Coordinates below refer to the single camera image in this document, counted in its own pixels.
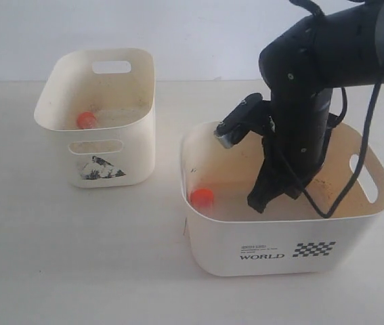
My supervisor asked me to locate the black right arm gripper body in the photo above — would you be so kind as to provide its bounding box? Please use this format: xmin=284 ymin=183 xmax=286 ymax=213
xmin=254 ymin=114 xmax=314 ymax=200

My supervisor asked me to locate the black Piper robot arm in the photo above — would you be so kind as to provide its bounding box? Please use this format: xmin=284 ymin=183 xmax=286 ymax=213
xmin=247 ymin=1 xmax=384 ymax=213

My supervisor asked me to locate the orange-capped clear tube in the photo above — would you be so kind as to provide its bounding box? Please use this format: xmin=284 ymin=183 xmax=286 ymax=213
xmin=189 ymin=188 xmax=215 ymax=217
xmin=76 ymin=108 xmax=145 ymax=130

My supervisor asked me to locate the large cream WORLD bin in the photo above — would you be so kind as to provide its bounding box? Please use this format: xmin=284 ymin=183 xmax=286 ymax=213
xmin=179 ymin=122 xmax=384 ymax=277

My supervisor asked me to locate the small cream plastic bin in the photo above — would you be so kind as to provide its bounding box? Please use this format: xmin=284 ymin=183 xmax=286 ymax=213
xmin=33 ymin=48 xmax=156 ymax=188

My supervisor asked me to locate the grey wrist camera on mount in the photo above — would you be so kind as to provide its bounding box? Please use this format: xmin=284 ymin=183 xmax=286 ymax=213
xmin=213 ymin=93 xmax=271 ymax=149

